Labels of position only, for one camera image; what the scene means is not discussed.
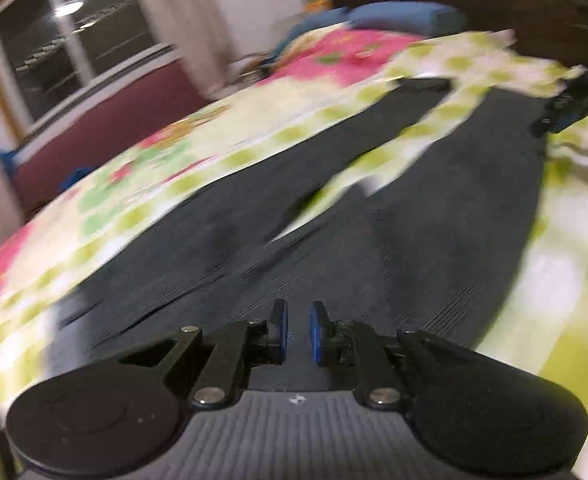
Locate maroon sofa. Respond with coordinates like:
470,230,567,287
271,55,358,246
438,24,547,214
12,61,210,217

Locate dark grey pants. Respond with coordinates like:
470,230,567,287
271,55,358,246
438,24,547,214
44,79,546,390

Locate blue pillow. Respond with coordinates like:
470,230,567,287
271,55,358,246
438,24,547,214
271,1,469,58

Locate beige right curtain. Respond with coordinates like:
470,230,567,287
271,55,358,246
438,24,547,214
140,0,234,96

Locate window with white frame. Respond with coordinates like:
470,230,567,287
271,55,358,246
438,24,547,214
0,0,174,139

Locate pink floral bedsheet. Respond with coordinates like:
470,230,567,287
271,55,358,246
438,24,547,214
0,24,422,311

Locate blue cloth on sofa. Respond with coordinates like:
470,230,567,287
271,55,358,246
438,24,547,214
58,166,94,193

